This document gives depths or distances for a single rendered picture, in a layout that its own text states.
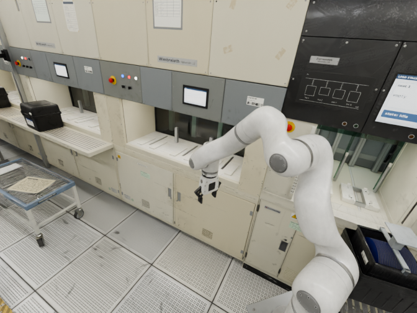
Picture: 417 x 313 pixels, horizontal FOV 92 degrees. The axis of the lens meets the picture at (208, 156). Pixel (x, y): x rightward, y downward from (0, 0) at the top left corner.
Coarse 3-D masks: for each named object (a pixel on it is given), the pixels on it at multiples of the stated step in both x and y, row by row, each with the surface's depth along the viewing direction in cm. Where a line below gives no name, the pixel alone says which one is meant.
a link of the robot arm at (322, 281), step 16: (320, 256) 62; (304, 272) 58; (320, 272) 56; (336, 272) 56; (304, 288) 55; (320, 288) 53; (336, 288) 53; (304, 304) 55; (320, 304) 52; (336, 304) 52
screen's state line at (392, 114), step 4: (384, 112) 93; (388, 112) 92; (392, 112) 92; (396, 112) 91; (400, 112) 91; (404, 112) 90; (380, 116) 94; (384, 116) 94; (388, 116) 93; (392, 116) 92; (396, 116) 92; (400, 116) 91; (404, 116) 90; (408, 116) 90; (412, 116) 89; (416, 116) 88; (408, 120) 90; (412, 120) 90; (416, 120) 89
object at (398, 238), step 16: (352, 240) 103; (384, 240) 99; (400, 240) 82; (416, 240) 82; (368, 256) 88; (400, 256) 84; (368, 272) 86; (384, 272) 83; (400, 272) 80; (416, 288) 82
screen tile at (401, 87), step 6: (396, 84) 88; (402, 84) 87; (408, 84) 86; (414, 84) 85; (396, 90) 88; (402, 90) 87; (408, 90) 87; (414, 90) 86; (390, 96) 90; (390, 102) 91; (396, 102) 90; (402, 102) 89; (408, 102) 88; (414, 102) 87; (402, 108) 90; (408, 108) 89; (414, 108) 88
